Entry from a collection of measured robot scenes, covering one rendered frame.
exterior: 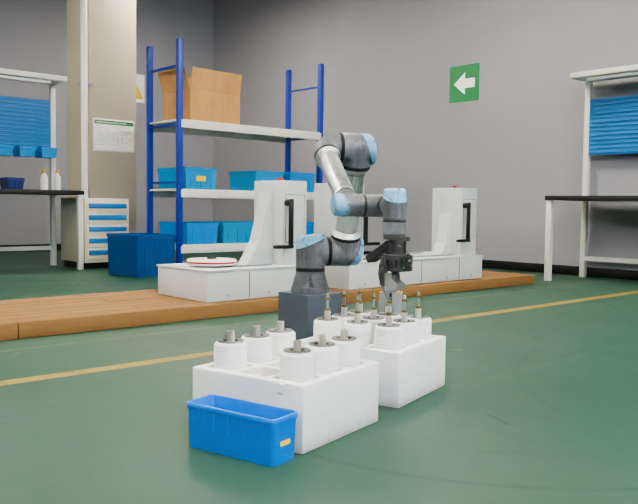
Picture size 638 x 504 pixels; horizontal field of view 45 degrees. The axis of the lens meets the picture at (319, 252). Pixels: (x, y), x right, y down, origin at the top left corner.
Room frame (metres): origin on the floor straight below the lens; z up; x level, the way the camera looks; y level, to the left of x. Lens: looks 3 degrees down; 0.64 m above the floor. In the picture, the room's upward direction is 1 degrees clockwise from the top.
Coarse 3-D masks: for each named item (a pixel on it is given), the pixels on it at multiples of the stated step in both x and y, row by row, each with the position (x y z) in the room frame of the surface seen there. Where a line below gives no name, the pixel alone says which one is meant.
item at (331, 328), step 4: (316, 320) 2.61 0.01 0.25; (320, 320) 2.60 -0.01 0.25; (336, 320) 2.61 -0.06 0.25; (316, 324) 2.60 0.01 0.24; (320, 324) 2.59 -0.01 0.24; (324, 324) 2.59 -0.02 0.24; (328, 324) 2.59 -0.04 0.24; (332, 324) 2.59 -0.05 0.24; (336, 324) 2.60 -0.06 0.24; (340, 324) 2.62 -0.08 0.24; (316, 328) 2.60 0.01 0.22; (320, 328) 2.59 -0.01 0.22; (324, 328) 2.59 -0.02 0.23; (328, 328) 2.59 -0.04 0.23; (332, 328) 2.59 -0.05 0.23; (336, 328) 2.60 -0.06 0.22; (340, 328) 2.62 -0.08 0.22; (316, 332) 2.60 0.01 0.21; (320, 332) 2.59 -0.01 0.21; (324, 332) 2.59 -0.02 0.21; (328, 332) 2.59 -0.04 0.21; (332, 332) 2.59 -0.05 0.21; (336, 332) 2.60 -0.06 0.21; (340, 332) 2.62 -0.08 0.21; (316, 336) 2.60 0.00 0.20; (328, 336) 2.59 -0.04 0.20; (332, 336) 2.59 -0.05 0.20; (316, 340) 2.61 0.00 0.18; (328, 340) 2.59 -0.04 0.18
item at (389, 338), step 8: (376, 328) 2.49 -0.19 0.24; (384, 328) 2.47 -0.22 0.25; (392, 328) 2.47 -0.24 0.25; (400, 328) 2.48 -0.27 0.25; (376, 336) 2.49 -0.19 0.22; (384, 336) 2.47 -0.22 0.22; (392, 336) 2.46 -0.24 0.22; (400, 336) 2.48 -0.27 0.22; (376, 344) 2.49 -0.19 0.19; (384, 344) 2.47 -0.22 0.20; (392, 344) 2.46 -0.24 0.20; (400, 344) 2.48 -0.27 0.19
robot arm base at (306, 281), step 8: (296, 272) 3.00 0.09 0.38; (304, 272) 2.97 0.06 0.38; (312, 272) 2.97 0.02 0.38; (320, 272) 2.98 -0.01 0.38; (296, 280) 2.98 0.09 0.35; (304, 280) 2.96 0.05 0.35; (312, 280) 2.96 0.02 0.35; (320, 280) 2.97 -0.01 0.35; (296, 288) 2.97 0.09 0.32; (304, 288) 2.95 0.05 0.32; (312, 288) 2.95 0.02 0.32; (320, 288) 2.96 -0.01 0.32; (328, 288) 3.00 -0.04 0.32
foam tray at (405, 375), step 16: (432, 336) 2.74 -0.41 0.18; (368, 352) 2.46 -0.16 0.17; (384, 352) 2.43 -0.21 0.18; (400, 352) 2.42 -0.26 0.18; (416, 352) 2.52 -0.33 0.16; (432, 352) 2.63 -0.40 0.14; (384, 368) 2.43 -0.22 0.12; (400, 368) 2.41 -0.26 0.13; (416, 368) 2.52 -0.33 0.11; (432, 368) 2.64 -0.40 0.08; (384, 384) 2.43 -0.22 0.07; (400, 384) 2.41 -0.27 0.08; (416, 384) 2.52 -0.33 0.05; (432, 384) 2.64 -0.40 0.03; (384, 400) 2.43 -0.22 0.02; (400, 400) 2.42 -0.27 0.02
